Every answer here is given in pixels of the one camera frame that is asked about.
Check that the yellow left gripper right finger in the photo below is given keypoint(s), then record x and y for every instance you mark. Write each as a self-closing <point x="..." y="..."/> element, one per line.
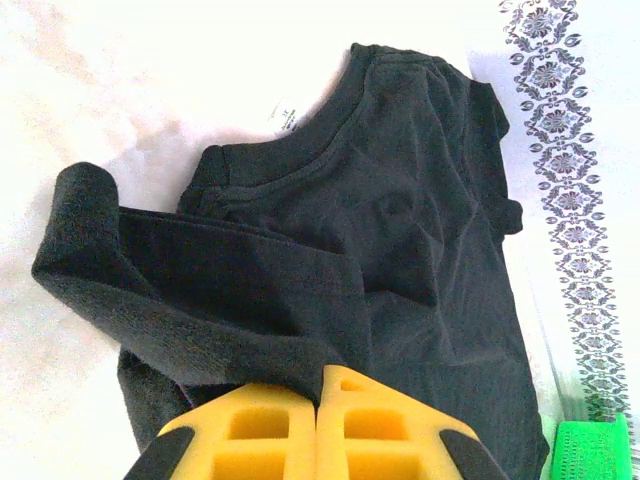
<point x="390" y="435"/>

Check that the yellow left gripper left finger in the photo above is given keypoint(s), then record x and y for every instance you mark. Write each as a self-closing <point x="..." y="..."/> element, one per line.
<point x="250" y="440"/>

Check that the black t-shirt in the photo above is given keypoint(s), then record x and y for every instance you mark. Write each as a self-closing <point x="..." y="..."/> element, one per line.
<point x="360" y="225"/>

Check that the green plastic basket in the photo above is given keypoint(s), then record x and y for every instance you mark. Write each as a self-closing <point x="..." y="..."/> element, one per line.
<point x="590" y="450"/>

